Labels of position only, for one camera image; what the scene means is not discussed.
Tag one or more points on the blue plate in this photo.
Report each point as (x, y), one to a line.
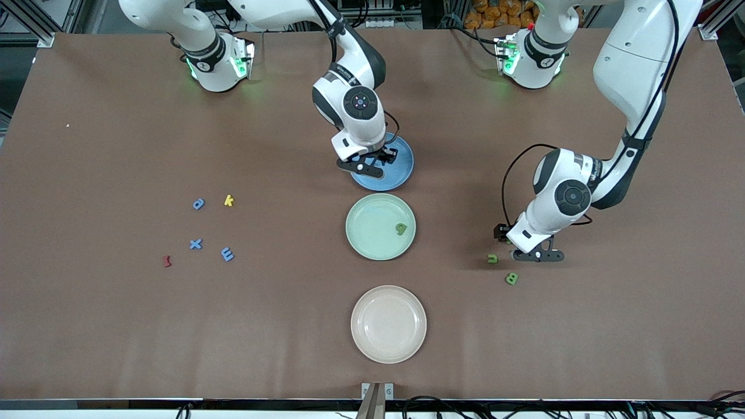
(398, 174)

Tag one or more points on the bag of oranges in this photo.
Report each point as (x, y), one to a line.
(500, 11)

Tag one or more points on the green plate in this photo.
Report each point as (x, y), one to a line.
(372, 233)

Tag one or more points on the green letter B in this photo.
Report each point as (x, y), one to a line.
(511, 278)

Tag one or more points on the beige plate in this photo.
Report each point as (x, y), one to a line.
(388, 324)

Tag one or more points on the blue letter a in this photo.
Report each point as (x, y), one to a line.
(198, 204)

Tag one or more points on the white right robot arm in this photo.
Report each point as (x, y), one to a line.
(364, 125)

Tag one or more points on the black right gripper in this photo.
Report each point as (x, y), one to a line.
(386, 155)

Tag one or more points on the brown table cover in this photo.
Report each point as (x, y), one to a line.
(291, 349)

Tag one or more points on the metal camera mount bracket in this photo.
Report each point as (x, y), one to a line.
(377, 401)

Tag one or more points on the blue letter E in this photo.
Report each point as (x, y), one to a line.
(227, 254)

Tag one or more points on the aluminium frame post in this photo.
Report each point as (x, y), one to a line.
(713, 29)
(45, 38)

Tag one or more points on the white socket strip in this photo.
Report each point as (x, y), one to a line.
(378, 24)

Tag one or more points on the blue letter X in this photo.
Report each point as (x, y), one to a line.
(195, 244)

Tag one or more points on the yellow letter k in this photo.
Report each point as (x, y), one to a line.
(229, 201)

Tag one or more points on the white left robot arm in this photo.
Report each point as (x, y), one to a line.
(634, 64)

